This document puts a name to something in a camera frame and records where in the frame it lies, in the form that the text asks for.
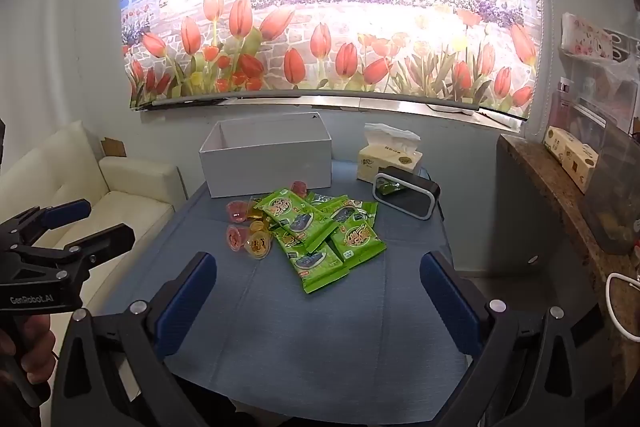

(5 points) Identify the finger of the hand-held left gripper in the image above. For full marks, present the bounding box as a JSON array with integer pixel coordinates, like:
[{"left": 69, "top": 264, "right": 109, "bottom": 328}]
[
  {"left": 14, "top": 223, "right": 137, "bottom": 282},
  {"left": 0, "top": 200, "right": 93, "bottom": 254}
]

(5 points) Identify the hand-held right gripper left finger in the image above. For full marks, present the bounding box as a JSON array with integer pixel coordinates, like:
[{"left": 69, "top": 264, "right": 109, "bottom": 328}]
[{"left": 50, "top": 251, "right": 218, "bottom": 427}]

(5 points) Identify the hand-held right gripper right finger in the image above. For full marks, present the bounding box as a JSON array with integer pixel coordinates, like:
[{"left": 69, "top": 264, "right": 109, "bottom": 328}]
[{"left": 419, "top": 251, "right": 616, "bottom": 427}]

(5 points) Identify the pile of green packets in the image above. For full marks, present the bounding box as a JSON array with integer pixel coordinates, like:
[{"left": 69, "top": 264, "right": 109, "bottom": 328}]
[{"left": 252, "top": 188, "right": 388, "bottom": 295}]

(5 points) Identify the white cardboard box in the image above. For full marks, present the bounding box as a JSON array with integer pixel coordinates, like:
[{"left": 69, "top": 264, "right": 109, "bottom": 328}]
[{"left": 199, "top": 112, "right": 333, "bottom": 198}]

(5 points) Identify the person's left hand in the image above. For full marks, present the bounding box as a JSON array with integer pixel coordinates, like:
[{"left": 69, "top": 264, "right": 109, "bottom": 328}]
[{"left": 0, "top": 313, "right": 57, "bottom": 374}]

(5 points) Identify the white sofa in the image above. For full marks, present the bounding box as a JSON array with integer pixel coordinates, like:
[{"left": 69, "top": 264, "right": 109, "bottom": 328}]
[{"left": 0, "top": 121, "right": 188, "bottom": 308}]

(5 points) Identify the black desk clock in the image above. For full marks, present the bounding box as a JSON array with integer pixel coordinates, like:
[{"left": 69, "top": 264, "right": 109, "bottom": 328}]
[{"left": 372, "top": 167, "right": 441, "bottom": 220}]

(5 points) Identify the blue tablecloth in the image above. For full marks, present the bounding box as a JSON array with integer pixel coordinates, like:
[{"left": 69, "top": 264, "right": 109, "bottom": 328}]
[{"left": 165, "top": 159, "right": 501, "bottom": 423}]

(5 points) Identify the stone top counter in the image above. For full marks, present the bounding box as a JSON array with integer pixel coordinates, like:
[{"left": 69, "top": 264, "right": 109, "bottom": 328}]
[{"left": 496, "top": 134, "right": 640, "bottom": 408}]

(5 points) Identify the yellow tissue pack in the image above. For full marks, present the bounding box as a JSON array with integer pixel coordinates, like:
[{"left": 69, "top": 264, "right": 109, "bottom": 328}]
[{"left": 357, "top": 123, "right": 425, "bottom": 184}]

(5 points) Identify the cream printed carton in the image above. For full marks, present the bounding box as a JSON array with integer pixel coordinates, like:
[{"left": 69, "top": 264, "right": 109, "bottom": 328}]
[
  {"left": 544, "top": 126, "right": 573, "bottom": 158},
  {"left": 562, "top": 141, "right": 599, "bottom": 194}
]

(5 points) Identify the clear plastic organizer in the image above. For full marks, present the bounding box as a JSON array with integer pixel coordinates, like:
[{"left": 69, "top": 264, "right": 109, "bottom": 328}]
[{"left": 550, "top": 52, "right": 640, "bottom": 138}]

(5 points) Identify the tulip print roller blind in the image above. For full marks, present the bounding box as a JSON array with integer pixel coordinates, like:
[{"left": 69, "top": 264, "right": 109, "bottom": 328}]
[{"left": 120, "top": 0, "right": 546, "bottom": 112}]

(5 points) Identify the floral print pack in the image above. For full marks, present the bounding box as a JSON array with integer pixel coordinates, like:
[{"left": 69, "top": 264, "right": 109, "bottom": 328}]
[{"left": 561, "top": 12, "right": 616, "bottom": 58}]

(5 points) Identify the white cable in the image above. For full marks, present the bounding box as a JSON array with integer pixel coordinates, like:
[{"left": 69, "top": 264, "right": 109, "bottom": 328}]
[{"left": 605, "top": 273, "right": 640, "bottom": 340}]

